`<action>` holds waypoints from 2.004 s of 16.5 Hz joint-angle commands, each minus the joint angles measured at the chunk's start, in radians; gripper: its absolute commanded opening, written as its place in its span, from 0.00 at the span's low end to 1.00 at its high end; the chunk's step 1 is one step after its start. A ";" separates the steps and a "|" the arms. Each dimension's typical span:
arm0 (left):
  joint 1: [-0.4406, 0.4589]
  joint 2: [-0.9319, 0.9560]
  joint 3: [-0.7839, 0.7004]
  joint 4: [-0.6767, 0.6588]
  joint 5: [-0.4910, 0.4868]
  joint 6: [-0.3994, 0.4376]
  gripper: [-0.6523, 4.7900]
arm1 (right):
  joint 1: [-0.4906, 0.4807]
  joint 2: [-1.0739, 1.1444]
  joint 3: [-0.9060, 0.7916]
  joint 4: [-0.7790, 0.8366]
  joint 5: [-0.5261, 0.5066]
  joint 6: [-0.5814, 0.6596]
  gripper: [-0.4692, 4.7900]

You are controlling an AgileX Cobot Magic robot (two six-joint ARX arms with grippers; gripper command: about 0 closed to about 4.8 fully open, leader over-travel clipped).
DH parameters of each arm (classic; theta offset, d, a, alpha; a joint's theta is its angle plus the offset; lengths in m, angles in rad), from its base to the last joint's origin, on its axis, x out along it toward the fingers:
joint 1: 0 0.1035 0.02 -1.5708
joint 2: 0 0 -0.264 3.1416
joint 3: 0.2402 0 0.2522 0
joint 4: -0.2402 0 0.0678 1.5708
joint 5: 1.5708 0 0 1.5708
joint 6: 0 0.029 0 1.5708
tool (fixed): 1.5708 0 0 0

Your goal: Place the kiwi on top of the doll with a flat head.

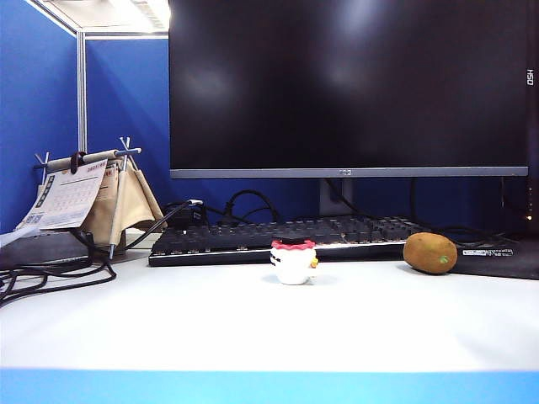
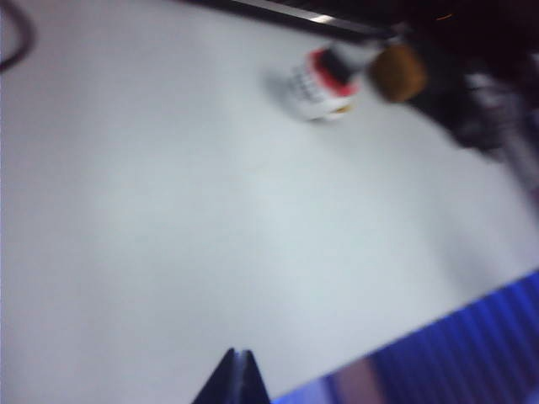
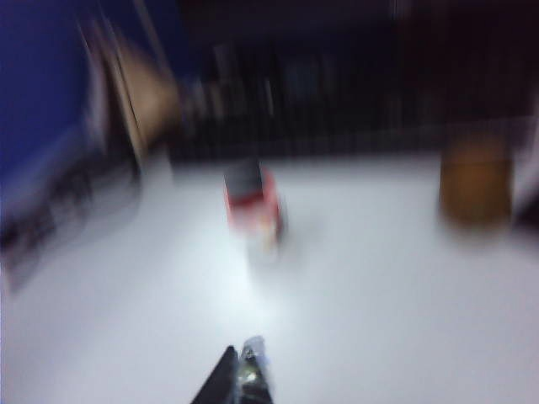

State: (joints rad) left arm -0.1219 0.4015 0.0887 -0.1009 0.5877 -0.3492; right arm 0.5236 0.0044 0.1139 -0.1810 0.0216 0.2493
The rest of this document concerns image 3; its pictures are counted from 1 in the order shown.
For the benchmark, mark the black mechanical keyboard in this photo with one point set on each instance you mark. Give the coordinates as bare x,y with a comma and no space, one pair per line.
320,139

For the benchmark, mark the tent-shaped canvas desk calendar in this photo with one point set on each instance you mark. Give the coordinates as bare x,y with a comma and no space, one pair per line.
141,97

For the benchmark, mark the brown kiwi fruit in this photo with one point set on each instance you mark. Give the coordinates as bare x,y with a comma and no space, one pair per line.
476,185

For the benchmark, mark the white red flat-headed doll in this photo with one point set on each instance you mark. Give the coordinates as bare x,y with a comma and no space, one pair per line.
252,202

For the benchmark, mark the grey-padded right gripper right finger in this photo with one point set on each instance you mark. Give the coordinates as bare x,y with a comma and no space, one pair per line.
252,374

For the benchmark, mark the large black monitor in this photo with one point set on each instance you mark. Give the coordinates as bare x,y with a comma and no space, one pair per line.
337,50

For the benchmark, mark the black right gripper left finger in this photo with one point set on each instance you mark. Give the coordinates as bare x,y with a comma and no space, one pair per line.
221,379

